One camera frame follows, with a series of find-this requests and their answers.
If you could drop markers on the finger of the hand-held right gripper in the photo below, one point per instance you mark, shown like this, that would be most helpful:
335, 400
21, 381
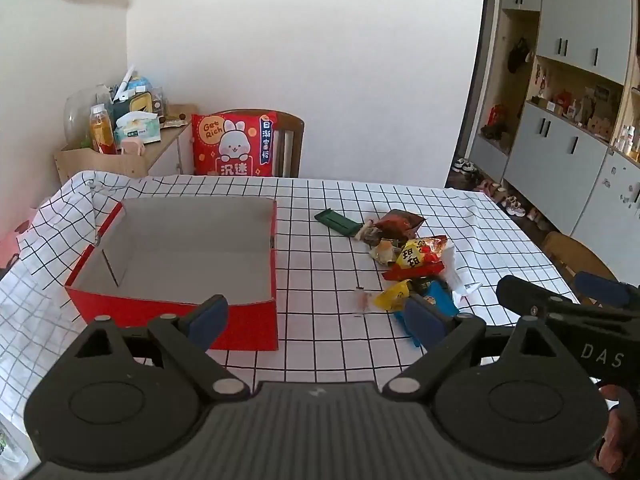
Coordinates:
525, 295
602, 290

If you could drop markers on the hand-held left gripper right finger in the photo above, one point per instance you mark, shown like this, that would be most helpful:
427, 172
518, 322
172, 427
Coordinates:
425, 320

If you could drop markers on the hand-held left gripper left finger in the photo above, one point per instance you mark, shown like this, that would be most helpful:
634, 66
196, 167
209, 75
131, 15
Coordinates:
207, 317

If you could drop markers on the blue snack packet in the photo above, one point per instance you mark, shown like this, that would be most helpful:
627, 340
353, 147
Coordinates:
442, 300

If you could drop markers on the small yellow snack packet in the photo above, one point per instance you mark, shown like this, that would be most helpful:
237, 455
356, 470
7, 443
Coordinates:
392, 296

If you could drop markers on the white snack packet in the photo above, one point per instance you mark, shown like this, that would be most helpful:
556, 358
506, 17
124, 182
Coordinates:
457, 280

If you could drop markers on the yellow red snack bag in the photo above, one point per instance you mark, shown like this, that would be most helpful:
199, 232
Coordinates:
420, 252

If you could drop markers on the red cardboard box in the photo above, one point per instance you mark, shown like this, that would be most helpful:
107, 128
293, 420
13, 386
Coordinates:
125, 310

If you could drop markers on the green snack packet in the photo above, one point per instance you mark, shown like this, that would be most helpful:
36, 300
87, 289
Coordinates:
337, 222

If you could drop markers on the person's right hand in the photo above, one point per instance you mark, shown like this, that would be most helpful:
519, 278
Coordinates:
622, 425

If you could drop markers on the wooden chair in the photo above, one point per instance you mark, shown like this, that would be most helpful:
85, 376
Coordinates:
575, 255
290, 135

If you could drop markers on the round biscuit packet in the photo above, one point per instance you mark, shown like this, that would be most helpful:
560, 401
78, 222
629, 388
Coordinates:
385, 251

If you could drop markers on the pink shoe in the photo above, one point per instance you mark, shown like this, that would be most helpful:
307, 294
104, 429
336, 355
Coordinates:
515, 207

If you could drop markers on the dark red snack packet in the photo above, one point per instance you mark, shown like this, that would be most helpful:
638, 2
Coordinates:
397, 222

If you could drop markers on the small brown snack packet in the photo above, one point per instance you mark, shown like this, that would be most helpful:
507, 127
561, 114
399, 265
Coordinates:
371, 234

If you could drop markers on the checkered white tablecloth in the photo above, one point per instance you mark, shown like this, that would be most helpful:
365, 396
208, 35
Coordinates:
325, 280

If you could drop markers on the beige shoe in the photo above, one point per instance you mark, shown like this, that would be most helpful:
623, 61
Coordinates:
490, 190

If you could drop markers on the black white sneaker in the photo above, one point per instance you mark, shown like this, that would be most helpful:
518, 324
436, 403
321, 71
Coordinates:
465, 166

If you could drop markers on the red rabbit cushion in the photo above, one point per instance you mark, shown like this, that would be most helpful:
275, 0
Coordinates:
232, 145

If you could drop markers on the red ornament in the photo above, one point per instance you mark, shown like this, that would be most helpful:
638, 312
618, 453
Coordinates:
497, 114

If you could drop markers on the small pink holder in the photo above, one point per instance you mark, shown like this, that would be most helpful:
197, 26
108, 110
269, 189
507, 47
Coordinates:
132, 147

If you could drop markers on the wooden side cabinet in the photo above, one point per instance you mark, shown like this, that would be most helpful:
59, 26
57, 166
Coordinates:
100, 165

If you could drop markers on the tissue pack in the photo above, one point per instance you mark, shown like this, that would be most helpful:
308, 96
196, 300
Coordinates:
137, 130

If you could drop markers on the pink cloth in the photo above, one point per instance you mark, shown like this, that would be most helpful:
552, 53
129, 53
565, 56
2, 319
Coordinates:
10, 245

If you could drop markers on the orange drink bottle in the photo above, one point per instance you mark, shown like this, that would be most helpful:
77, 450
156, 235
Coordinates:
102, 132

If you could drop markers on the dark green box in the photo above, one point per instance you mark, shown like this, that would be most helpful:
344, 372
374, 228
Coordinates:
140, 102

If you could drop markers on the black hanging bag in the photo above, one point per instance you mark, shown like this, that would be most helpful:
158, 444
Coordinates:
520, 55

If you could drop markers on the clear glass jar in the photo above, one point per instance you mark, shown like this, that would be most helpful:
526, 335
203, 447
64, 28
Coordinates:
80, 110

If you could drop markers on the white tube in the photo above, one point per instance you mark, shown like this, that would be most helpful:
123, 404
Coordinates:
124, 82

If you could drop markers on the grey wooden wall cabinet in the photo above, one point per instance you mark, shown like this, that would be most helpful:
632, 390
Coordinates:
565, 160

